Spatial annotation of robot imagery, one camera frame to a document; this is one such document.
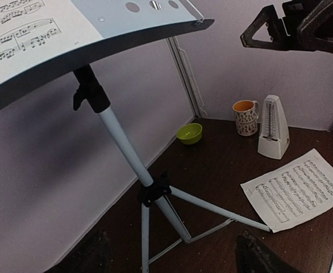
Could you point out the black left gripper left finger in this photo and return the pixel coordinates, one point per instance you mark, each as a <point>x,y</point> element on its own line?
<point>92,254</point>

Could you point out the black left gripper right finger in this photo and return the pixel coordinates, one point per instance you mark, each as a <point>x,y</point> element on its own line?
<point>254,256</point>

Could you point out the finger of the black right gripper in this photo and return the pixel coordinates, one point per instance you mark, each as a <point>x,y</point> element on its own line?
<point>315,32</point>
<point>279,40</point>

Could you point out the light blue music stand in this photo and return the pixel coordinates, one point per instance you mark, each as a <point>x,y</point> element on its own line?
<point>60,170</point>

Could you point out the sheet music page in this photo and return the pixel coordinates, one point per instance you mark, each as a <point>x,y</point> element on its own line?
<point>34,31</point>
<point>293,194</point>

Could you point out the white metronome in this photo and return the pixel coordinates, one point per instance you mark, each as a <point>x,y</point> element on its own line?
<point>274,136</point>

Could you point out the white mug orange inside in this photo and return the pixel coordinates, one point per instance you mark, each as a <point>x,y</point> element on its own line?
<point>246,114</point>

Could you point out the green bowl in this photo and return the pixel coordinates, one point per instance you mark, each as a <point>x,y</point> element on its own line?
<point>190,134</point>

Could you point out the aluminium corner post right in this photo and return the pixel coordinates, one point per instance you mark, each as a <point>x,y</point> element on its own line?
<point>187,77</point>

